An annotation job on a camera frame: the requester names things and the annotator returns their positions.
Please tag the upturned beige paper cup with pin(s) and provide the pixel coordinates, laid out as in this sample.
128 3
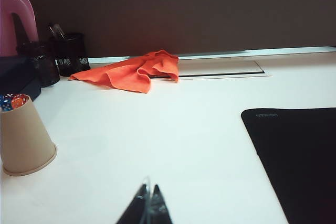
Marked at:
23 142

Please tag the wide grey desk partition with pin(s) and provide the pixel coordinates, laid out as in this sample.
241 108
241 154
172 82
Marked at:
183 11

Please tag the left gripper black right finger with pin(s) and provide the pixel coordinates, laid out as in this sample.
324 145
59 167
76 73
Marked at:
160 211

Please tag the pink plastic arch stand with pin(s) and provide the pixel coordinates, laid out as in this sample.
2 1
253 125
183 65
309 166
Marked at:
5 24

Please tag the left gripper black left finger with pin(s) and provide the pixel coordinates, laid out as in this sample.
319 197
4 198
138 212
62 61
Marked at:
136 211

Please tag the dark blue box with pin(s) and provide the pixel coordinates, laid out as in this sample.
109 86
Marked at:
15 79

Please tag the orange dotted die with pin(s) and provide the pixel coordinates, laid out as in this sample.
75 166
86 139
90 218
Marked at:
19 101

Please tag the black mesh pen holder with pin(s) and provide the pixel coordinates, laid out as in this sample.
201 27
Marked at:
71 51

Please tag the black mouse pad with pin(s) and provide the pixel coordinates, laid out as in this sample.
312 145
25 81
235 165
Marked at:
302 155

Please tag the orange cloth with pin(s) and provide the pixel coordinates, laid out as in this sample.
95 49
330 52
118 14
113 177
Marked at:
126 74

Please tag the silver pen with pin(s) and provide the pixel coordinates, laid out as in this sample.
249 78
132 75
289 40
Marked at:
56 30

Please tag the dark mesh cup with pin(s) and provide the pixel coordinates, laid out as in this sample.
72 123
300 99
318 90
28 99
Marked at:
44 69

